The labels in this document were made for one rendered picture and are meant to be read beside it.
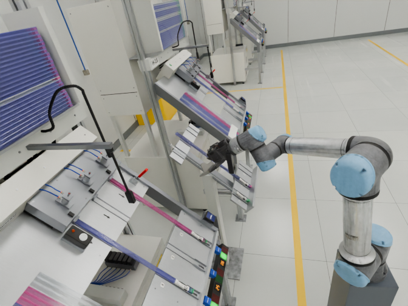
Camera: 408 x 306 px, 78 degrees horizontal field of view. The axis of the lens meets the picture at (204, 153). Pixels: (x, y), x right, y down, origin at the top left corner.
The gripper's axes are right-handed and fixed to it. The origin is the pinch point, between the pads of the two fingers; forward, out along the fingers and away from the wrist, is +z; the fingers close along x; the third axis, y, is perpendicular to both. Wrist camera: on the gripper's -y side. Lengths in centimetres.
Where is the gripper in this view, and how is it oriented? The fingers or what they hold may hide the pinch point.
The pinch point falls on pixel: (204, 167)
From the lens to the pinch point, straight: 126.1
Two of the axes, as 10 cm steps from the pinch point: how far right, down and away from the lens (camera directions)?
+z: -7.4, 4.3, 5.2
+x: -2.4, 5.5, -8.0
